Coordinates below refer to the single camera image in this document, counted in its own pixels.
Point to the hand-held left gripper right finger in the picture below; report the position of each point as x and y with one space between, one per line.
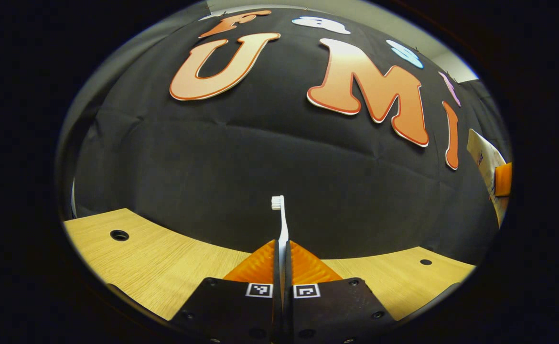
337 310

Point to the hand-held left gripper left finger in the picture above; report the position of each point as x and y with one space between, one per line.
231 310

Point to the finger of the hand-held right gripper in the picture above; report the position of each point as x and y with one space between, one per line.
503 179

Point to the white toothpaste tube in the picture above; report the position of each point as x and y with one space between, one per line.
482 157

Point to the white toothbrush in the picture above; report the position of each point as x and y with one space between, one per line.
283 224

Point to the black backdrop cloth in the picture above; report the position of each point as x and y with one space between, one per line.
260 157

